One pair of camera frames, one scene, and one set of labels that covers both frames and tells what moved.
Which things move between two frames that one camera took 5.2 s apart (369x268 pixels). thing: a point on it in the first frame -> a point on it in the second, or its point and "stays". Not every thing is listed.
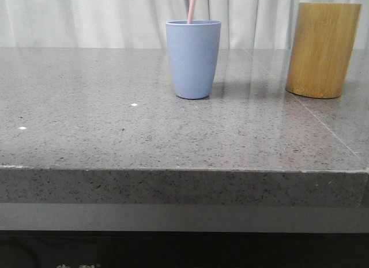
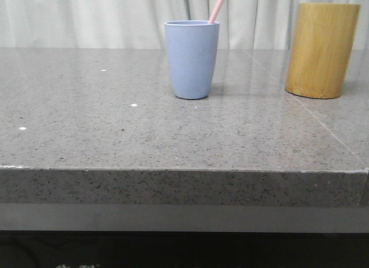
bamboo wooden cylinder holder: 323,49 stays
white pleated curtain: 138,19 stays
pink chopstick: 192,7 -> 219,4
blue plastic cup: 194,50 stays
